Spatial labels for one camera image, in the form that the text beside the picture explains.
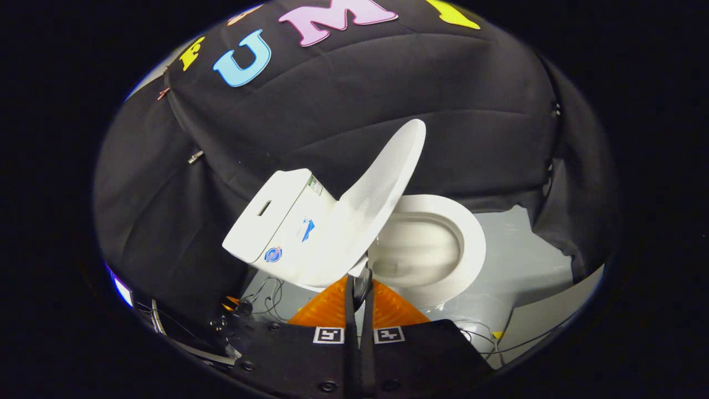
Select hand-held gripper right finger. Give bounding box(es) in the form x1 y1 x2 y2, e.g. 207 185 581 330
359 277 496 399

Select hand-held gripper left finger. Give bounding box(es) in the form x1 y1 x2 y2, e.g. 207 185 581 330
213 274 359 399

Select black lid handle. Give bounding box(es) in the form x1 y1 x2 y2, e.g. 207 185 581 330
353 268 373 311

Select white toilet lid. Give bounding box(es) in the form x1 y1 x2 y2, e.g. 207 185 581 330
302 118 427 289

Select white ceramic toilet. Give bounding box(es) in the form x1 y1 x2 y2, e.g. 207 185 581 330
222 168 499 355

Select black backdrop cloth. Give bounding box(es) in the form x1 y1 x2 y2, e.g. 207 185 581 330
93 0 621 333

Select black floor cables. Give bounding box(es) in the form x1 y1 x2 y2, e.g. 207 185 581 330
241 276 290 323

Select thin black floor cable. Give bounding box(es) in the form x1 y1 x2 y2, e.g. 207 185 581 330
459 316 577 356

